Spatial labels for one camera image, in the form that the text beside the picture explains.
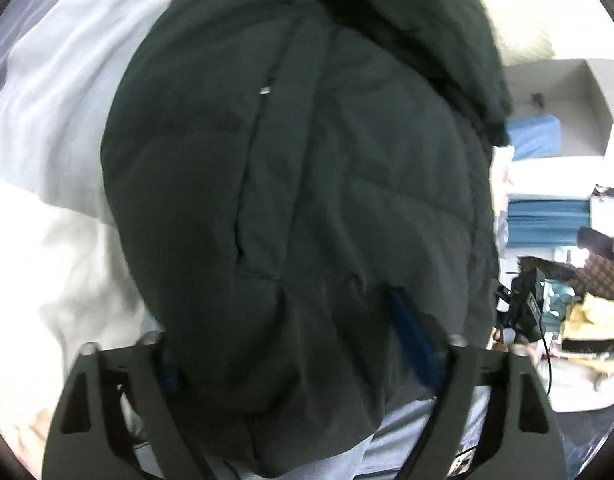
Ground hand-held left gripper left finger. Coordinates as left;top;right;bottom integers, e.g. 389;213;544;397
42;335;213;480

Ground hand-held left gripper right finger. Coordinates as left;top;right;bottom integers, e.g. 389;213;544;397
387;287;570;480

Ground black puffer jacket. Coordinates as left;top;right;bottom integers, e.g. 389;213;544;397
101;0;513;478

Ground cream cloth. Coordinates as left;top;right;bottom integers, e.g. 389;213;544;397
562;292;614;356

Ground blue curtain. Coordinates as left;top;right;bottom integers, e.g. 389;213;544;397
507;199;590;248

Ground person's legs in jeans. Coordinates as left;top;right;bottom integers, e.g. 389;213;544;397
347;390;493;480

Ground blue folded cloth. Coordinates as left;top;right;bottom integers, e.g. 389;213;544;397
507;114;562;161

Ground grey and white wardrobe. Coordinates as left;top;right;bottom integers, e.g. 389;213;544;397
504;57;614;161

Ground black cables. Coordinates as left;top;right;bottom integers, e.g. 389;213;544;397
537;335;554;397

